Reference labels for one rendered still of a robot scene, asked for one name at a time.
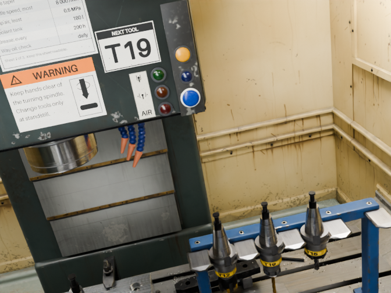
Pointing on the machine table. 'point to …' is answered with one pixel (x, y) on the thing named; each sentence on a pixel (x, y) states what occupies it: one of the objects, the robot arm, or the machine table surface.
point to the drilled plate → (120, 286)
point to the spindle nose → (61, 154)
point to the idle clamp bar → (244, 275)
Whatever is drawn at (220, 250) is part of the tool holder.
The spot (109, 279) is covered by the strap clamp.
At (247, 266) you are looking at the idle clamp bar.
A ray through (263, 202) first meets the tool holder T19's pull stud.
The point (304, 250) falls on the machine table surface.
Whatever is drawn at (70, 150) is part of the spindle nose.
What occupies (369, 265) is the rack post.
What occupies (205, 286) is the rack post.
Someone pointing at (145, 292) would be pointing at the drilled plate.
